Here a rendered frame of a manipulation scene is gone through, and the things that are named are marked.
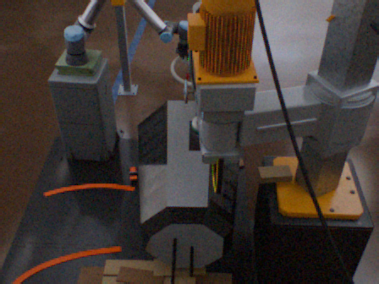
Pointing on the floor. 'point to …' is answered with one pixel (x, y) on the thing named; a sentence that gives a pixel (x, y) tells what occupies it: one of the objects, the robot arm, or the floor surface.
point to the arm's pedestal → (85, 113)
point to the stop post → (123, 50)
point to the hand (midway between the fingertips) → (184, 61)
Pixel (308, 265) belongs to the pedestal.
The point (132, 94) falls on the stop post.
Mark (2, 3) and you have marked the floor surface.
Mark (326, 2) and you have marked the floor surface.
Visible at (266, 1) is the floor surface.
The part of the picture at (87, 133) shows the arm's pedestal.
